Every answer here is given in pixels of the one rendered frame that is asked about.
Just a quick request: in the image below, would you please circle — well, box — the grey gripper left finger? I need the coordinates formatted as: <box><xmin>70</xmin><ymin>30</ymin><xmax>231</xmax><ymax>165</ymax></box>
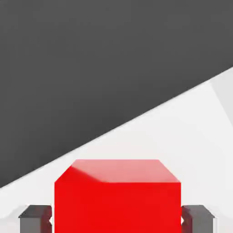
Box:
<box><xmin>0</xmin><ymin>204</ymin><xmax>55</xmax><ymax>233</ymax></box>

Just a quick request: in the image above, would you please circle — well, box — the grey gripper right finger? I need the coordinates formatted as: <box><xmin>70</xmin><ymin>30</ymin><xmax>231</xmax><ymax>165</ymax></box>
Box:
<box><xmin>181</xmin><ymin>204</ymin><xmax>218</xmax><ymax>233</ymax></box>

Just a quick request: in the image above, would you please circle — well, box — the small red cube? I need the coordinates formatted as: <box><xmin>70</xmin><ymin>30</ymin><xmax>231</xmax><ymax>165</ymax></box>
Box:
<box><xmin>54</xmin><ymin>159</ymin><xmax>182</xmax><ymax>233</ymax></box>

